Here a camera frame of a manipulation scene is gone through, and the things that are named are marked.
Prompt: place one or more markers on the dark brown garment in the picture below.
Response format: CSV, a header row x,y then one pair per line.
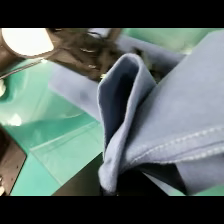
x,y
83,50

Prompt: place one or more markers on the blue T-shirt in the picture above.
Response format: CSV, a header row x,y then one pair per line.
x,y
180,110

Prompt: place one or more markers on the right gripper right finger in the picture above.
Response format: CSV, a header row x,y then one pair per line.
x,y
133,185

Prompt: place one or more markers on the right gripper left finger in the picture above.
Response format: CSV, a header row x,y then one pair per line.
x,y
85,181

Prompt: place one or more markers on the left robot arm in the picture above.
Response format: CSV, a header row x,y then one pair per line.
x,y
26,41

